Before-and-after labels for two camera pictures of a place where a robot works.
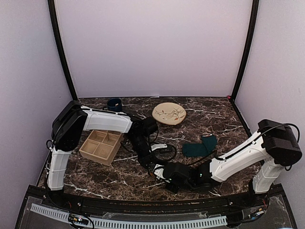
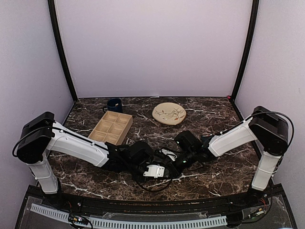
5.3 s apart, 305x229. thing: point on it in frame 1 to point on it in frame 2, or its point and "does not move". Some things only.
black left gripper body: x=135 y=141 to x=132 y=167
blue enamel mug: x=111 y=104 does not move
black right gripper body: x=189 y=187 to x=189 y=156
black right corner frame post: x=255 y=9 does not move
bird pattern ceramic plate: x=169 y=113 does not move
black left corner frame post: x=67 y=68 does not move
